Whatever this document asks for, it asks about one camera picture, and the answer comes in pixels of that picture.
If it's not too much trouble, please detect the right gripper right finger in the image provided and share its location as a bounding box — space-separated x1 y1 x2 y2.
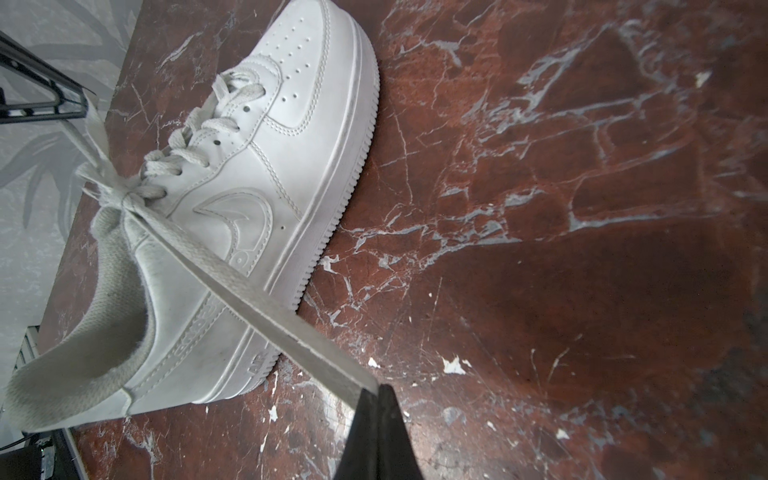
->
377 384 423 480

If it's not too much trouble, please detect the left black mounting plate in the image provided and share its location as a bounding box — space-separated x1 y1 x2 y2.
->
1 429 89 480

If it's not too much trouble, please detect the white sneaker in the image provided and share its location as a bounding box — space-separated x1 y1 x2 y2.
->
6 1 380 432

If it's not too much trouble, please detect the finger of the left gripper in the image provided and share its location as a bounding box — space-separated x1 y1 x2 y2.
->
1 33 88 124

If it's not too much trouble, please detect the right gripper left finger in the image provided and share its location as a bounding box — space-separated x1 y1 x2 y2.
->
333 389 379 480

